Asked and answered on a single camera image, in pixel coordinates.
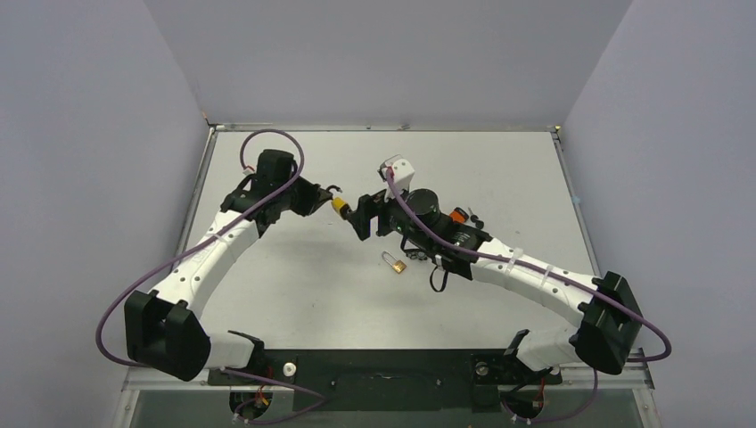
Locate yellow padlock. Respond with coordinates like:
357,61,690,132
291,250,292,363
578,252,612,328
325,185,352,220

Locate brass padlock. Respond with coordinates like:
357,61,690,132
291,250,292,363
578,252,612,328
381,251,407,274

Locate orange padlock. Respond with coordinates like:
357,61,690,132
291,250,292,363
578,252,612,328
449,207,469,224

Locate black keys of orange padlock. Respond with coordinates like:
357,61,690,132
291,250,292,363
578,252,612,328
468,208,485,229

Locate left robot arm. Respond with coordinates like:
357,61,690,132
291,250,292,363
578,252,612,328
124,149,335,383

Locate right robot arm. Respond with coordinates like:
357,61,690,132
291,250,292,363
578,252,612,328
332,189,641,381

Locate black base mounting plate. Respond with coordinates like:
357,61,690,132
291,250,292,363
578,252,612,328
206,348,563,414

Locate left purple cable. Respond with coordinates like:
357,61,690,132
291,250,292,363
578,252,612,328
95,128,306,368

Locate purple cable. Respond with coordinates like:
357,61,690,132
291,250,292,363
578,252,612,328
95,128,306,368
384,168,673,364

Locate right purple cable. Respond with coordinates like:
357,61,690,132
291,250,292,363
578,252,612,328
384,168,673,364

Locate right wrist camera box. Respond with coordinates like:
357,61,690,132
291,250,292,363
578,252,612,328
378,154,415,202

